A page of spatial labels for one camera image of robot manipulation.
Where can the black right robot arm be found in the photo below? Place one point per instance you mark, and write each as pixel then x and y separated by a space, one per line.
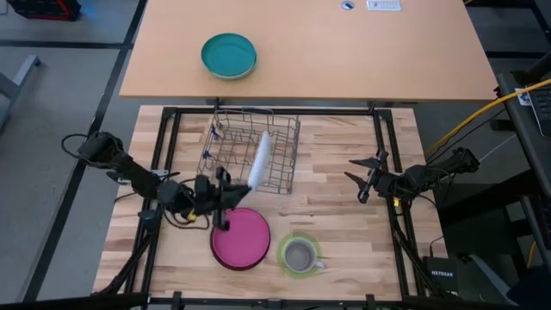
pixel 452 165

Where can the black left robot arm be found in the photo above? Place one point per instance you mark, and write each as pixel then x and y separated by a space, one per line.
pixel 129 170

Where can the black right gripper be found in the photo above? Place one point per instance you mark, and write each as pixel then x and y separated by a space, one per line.
pixel 387 183

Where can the teal plate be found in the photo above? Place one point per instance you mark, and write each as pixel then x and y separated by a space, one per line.
pixel 228 55

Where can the pink plastic plate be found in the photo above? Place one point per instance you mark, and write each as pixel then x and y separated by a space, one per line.
pixel 245 241

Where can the grey table leg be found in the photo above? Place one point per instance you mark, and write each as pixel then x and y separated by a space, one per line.
pixel 21 73

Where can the black Netgear network switch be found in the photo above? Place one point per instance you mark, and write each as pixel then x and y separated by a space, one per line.
pixel 442 273

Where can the white paper label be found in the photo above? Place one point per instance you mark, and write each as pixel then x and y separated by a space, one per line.
pixel 523 97

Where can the tan wooden desk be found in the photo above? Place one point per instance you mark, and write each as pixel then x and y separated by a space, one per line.
pixel 323 51

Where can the white power strip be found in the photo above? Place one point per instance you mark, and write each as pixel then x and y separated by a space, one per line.
pixel 383 5

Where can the white plate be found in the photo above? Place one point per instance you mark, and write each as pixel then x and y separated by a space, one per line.
pixel 261 159

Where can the green translucent plate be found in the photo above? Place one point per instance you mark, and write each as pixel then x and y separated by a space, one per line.
pixel 280 254

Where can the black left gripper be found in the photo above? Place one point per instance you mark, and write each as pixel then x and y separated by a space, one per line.
pixel 206 196

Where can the black metal table frame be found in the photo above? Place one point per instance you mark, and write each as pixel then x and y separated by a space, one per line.
pixel 336 113

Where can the black keyboard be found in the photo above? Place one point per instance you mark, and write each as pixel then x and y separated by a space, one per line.
pixel 543 107

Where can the black and red crate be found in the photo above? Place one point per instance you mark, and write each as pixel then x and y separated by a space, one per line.
pixel 43 8

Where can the grey floral mug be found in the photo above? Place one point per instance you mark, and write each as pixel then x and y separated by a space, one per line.
pixel 299 256

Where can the dark side table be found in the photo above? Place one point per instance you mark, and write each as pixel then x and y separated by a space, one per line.
pixel 516 129

